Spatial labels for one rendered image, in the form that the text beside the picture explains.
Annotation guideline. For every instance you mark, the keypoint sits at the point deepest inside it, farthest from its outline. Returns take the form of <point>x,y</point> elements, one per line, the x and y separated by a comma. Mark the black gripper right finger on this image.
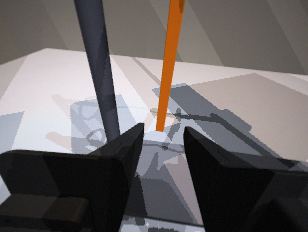
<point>232,193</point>

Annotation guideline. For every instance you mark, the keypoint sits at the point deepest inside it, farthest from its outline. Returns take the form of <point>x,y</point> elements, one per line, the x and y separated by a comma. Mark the orange handle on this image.
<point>176,9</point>

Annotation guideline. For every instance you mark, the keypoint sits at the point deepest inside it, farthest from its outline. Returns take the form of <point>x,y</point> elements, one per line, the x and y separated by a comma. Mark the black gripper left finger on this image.
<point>104,175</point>

